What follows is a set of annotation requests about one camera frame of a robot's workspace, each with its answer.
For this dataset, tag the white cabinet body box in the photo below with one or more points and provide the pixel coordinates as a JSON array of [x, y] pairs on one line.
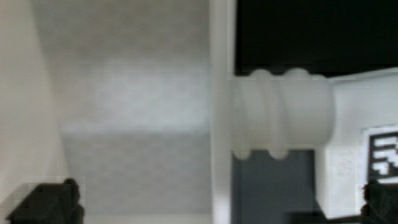
[[105, 108]]

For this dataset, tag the white cabinet door panel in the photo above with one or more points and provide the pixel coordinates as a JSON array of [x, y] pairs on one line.
[[304, 112]]

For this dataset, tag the gripper right finger with black tip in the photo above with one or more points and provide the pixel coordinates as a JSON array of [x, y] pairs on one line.
[[379, 211]]

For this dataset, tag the gripper left finger with black tip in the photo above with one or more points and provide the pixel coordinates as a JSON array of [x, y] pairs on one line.
[[50, 206]]

